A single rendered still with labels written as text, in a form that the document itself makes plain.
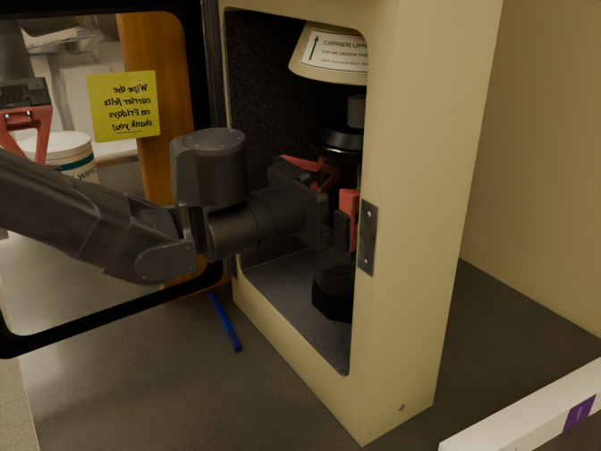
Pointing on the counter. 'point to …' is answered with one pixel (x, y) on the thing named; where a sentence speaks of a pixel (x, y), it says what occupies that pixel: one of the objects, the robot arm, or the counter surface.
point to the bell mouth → (331, 55)
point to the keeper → (366, 252)
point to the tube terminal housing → (396, 199)
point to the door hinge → (213, 49)
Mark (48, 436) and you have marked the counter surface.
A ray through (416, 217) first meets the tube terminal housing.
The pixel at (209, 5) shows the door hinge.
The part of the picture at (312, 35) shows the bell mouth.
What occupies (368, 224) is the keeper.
